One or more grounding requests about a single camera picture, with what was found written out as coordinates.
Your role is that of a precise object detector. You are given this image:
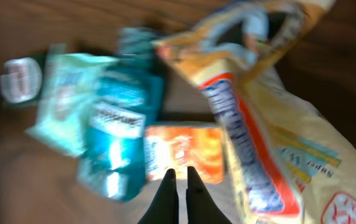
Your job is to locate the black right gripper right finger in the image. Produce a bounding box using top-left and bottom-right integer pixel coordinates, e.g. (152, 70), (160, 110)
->
(185, 166), (232, 224)

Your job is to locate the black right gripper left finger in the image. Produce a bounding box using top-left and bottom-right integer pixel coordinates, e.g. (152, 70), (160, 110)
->
(138, 169), (179, 224)

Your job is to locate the orange small sachet packet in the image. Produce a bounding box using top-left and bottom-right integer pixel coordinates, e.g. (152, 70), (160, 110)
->
(144, 123), (224, 184)

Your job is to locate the teal Listerine mouthwash bottle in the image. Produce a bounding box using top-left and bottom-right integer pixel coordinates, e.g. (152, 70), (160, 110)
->
(77, 27), (164, 202)

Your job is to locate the yellow red snack bag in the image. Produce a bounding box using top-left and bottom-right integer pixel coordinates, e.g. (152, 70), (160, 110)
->
(155, 1), (356, 223)

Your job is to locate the mint green wipes pack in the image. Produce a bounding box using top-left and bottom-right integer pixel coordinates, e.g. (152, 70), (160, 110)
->
(26, 44), (118, 157)

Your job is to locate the green Zam-Buk ointment tin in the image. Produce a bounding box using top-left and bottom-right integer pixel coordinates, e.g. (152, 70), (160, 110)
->
(0, 52), (46, 107)

